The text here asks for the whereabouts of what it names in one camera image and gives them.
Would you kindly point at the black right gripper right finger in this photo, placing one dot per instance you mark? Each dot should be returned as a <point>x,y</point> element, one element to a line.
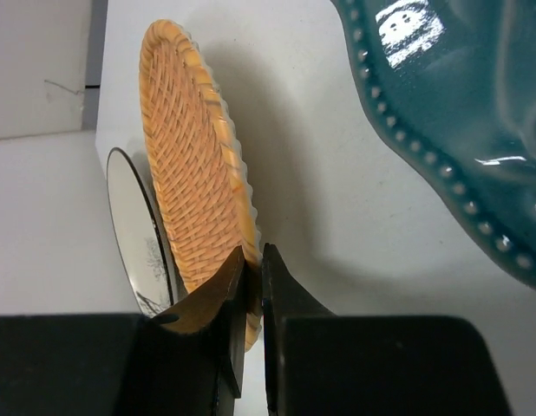
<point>320,363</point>

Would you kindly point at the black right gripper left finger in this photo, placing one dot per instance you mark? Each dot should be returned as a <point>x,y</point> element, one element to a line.
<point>190,358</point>

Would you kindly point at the orange woven wicker plate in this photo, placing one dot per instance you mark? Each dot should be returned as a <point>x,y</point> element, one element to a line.
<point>199,177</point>

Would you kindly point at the dark teal scalloped plate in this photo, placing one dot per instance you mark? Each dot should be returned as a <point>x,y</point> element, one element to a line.
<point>450,87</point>

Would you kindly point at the cream plate with tree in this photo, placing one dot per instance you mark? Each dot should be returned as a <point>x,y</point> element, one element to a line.
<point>140,236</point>

